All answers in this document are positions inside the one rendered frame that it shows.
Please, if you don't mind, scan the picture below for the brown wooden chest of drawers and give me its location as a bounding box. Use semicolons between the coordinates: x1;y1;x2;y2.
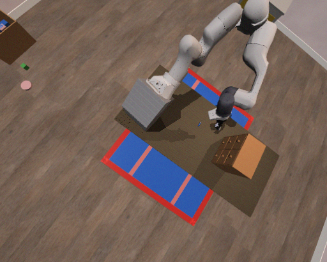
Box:
212;134;266;179

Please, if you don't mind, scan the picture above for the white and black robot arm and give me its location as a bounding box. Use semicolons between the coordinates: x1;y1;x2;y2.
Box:
146;0;277;121

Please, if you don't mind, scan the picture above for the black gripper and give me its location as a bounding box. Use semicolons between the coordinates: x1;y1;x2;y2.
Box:
214;120;227;131

